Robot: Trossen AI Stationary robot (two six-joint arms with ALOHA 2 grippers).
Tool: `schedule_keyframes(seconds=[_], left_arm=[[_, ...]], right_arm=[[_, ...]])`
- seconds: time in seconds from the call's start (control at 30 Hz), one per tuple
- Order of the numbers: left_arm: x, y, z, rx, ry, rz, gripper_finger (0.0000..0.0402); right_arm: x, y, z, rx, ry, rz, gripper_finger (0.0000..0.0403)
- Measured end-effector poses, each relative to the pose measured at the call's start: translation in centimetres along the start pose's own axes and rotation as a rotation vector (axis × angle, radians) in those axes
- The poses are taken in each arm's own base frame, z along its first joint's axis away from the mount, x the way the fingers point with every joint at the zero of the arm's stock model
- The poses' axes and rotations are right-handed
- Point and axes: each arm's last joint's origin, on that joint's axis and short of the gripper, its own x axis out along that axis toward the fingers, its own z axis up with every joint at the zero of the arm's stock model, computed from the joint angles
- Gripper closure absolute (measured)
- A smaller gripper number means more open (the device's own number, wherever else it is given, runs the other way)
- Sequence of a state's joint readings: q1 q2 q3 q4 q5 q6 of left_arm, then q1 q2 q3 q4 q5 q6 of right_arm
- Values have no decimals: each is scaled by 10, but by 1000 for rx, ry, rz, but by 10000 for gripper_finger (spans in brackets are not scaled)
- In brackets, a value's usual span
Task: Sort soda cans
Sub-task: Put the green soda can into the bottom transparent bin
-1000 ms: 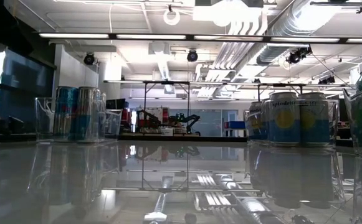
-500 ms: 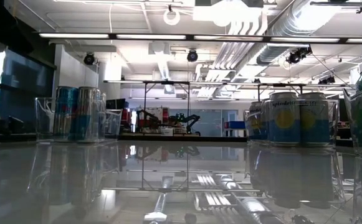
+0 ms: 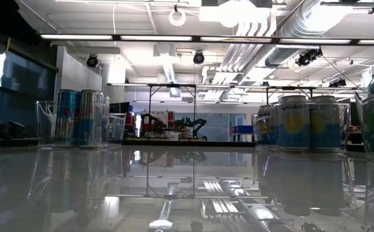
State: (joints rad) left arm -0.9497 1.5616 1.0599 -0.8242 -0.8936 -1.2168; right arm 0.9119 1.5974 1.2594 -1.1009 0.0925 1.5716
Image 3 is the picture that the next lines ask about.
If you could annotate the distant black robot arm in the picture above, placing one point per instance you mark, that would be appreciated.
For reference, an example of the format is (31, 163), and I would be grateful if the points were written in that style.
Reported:
(193, 124)

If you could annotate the distant red black robot arm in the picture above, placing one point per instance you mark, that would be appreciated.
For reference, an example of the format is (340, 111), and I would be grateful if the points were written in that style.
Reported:
(153, 120)

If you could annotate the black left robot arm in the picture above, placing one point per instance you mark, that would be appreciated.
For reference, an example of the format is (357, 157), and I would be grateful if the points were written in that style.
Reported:
(3, 19)

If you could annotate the blue box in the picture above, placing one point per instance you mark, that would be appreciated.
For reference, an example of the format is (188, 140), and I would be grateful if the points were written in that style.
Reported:
(243, 129)

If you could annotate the black ceiling spotlight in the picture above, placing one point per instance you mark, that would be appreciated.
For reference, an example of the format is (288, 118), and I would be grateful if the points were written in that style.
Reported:
(198, 57)
(91, 60)

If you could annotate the black monitor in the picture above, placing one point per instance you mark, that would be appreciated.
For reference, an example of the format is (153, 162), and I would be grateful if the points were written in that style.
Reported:
(119, 108)

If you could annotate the white glossy table sheet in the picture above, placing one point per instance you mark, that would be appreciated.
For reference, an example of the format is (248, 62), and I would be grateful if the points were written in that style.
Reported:
(186, 193)

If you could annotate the white ceiling conduit bundle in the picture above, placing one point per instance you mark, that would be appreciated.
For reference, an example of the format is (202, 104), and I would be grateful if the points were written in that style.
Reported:
(238, 54)

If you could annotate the black rig bar with lights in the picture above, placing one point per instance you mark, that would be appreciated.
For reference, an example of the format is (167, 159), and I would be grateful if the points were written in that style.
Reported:
(272, 40)

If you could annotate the black ceiling light cluster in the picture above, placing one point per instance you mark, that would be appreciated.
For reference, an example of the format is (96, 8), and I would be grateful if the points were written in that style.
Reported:
(309, 56)
(338, 83)

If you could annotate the clear plastic bin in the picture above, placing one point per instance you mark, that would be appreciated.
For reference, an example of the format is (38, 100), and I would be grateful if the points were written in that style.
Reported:
(344, 129)
(45, 122)
(362, 129)

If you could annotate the dark low device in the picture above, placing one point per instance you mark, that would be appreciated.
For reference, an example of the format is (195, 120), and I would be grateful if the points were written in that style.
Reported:
(14, 130)

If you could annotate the black aluminium table frame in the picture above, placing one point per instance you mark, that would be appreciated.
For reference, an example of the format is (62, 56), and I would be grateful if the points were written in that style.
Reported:
(190, 144)

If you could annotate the distant black rig frame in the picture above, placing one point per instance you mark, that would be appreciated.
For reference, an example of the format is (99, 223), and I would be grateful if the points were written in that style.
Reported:
(172, 85)

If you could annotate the silver ventilation duct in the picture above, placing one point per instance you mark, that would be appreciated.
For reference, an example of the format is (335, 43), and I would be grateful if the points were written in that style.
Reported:
(302, 22)

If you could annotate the dark wall screen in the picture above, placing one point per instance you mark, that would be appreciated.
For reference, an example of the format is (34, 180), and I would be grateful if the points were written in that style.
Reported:
(25, 93)

